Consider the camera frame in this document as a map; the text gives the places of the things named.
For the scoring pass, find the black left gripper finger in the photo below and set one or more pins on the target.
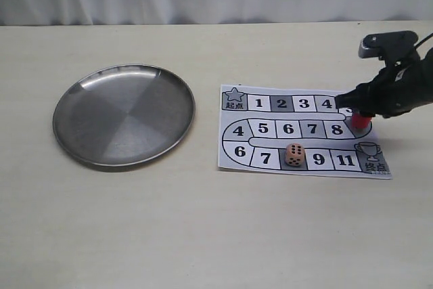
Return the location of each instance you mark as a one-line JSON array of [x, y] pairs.
[[356, 99]]

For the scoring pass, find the round stainless steel plate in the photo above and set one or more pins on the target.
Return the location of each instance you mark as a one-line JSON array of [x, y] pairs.
[[123, 116]]

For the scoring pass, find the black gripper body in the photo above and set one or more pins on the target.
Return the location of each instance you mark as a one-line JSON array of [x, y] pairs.
[[405, 88]]

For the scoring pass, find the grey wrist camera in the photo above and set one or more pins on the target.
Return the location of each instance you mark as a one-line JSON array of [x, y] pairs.
[[393, 48]]

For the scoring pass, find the red cylinder game piece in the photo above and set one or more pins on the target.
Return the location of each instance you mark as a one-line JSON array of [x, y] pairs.
[[360, 120]]

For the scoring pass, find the paper number game board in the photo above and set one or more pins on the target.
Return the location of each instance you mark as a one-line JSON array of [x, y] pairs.
[[256, 124]]

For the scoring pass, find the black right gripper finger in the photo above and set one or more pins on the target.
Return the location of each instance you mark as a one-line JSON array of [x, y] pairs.
[[387, 112]]

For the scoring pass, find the wooden die with black pips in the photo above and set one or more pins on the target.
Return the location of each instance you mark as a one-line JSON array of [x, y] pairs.
[[294, 155]]

